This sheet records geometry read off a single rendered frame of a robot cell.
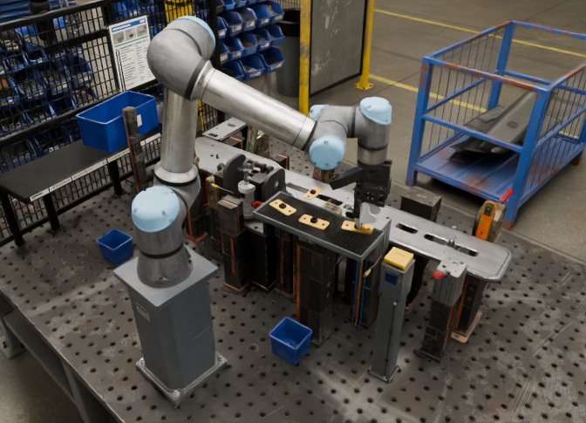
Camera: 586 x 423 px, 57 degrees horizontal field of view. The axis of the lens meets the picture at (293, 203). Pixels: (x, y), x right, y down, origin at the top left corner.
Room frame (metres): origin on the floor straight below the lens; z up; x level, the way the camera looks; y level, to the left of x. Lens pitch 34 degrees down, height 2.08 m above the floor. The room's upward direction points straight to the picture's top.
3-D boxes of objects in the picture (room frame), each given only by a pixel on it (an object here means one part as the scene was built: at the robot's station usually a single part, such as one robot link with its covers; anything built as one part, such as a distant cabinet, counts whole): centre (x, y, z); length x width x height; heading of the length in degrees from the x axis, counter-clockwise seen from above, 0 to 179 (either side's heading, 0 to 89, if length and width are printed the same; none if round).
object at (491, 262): (1.68, -0.09, 1.00); 1.38 x 0.22 x 0.02; 55
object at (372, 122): (1.20, -0.19, 1.51); 0.09 x 0.08 x 0.11; 82
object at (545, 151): (3.51, -1.51, 0.47); 1.20 x 0.80 x 0.95; 136
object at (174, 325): (1.14, 0.35, 0.90); 0.21 x 0.21 x 0.40; 47
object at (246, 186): (1.57, 0.13, 0.94); 0.18 x 0.13 x 0.49; 55
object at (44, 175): (2.03, 0.78, 1.01); 0.90 x 0.22 x 0.03; 145
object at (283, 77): (5.15, -0.04, 0.36); 0.50 x 0.50 x 0.73
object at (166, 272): (1.14, 0.35, 1.15); 0.15 x 0.15 x 0.10
